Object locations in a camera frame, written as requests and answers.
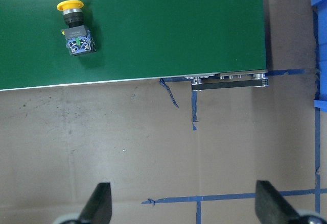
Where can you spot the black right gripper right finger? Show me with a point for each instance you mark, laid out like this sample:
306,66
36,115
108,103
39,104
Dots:
271,207

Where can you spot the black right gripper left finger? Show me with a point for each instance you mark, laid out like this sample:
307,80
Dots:
98,208

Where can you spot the yellow push button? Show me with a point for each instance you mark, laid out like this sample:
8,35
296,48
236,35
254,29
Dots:
78,36

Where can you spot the green conveyor belt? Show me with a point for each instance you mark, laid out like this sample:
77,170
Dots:
134,40

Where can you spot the blue destination bin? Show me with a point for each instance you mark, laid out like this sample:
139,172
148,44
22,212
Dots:
321,24

